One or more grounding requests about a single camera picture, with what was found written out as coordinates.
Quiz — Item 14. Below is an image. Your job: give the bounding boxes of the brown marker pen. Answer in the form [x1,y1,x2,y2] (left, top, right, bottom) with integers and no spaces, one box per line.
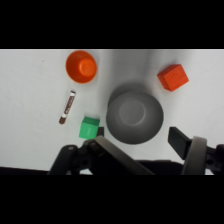
[58,89,77,126]

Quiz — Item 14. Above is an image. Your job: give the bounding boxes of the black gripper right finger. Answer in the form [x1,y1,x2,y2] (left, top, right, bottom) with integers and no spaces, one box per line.
[167,126,224,176]

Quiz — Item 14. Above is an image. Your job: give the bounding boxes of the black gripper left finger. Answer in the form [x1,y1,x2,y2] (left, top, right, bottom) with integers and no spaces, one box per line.
[48,126,155,176]

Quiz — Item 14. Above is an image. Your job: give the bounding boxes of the green cube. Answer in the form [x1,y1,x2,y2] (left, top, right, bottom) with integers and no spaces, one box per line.
[78,116,101,140]

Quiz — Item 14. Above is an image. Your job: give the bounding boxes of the orange plastic cup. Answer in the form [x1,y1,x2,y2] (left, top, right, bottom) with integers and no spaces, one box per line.
[65,50,98,84]

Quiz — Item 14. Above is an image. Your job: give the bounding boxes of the red cube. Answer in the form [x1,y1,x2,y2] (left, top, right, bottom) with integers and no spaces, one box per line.
[156,63,190,93]

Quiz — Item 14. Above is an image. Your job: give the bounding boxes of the grey metal bowl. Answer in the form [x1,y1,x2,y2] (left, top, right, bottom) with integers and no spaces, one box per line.
[105,91,165,145]

